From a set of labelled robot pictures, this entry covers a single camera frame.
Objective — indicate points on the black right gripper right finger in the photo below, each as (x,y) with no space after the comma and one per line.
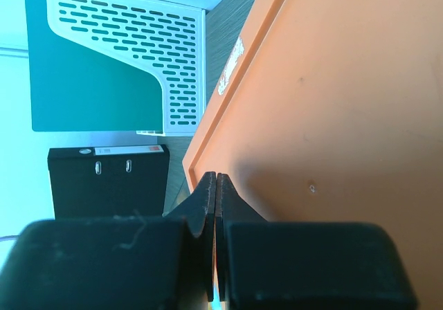
(304,265)

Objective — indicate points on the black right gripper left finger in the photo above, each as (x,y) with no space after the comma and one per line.
(132,262)

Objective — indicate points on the orange drawer box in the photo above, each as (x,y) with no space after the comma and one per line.
(331,110)

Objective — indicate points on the green folder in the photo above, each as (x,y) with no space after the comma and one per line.
(73,88)

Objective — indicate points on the white mesh file organizer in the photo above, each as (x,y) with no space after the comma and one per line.
(163,38)

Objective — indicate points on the black ring binder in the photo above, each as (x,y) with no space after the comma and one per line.
(108,181)

